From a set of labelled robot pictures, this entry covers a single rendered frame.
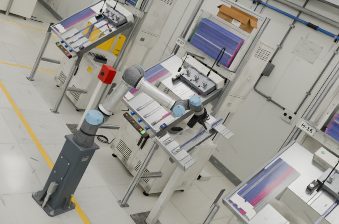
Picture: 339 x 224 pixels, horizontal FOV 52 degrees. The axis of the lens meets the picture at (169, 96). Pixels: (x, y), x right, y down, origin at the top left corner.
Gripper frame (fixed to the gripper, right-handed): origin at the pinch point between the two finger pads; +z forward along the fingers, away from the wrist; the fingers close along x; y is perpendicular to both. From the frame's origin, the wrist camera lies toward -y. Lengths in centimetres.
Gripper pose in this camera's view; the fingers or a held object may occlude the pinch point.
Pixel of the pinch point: (201, 128)
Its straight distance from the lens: 263.1
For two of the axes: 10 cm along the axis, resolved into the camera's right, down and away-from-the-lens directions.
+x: -6.0, -5.2, 6.1
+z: 2.4, 6.0, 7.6
